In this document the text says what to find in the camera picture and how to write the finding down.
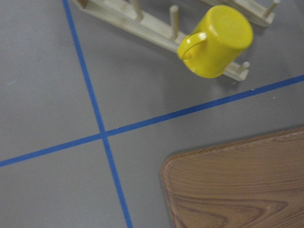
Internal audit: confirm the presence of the brown wooden tray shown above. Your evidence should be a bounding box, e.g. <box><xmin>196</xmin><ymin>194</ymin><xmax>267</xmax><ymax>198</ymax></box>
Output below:
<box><xmin>161</xmin><ymin>127</ymin><xmax>304</xmax><ymax>228</ymax></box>

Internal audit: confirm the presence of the yellow cup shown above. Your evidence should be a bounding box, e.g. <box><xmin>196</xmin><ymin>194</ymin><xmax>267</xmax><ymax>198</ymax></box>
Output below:
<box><xmin>177</xmin><ymin>5</ymin><xmax>254</xmax><ymax>78</ymax></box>

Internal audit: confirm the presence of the wooden cup rack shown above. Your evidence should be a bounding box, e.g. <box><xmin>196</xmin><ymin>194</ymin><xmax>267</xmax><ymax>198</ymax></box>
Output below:
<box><xmin>75</xmin><ymin>0</ymin><xmax>278</xmax><ymax>81</ymax></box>

